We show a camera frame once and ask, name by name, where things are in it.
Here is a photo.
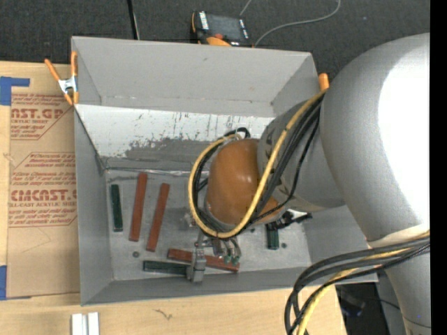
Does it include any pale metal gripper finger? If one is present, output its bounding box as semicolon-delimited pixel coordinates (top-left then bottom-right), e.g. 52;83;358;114
186;264;205;283
193;239;207;268

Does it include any red-brown flat block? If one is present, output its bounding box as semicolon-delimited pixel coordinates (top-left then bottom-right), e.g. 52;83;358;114
166;248;241;274
128;172;149;243
145;182;171;253

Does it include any dark green flat block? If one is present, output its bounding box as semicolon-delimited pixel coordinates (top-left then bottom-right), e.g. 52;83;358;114
266;223;281;251
142;260;192;276
110;184;124;232

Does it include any brown cardboard board, red print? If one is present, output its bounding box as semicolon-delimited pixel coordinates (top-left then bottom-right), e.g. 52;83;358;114
0;60;82;300

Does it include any grey metal bin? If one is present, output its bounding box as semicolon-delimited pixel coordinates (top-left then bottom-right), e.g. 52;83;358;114
71;36;380;307

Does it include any black cylinder on white bracket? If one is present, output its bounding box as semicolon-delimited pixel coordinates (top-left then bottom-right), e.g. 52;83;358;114
267;210;313;230

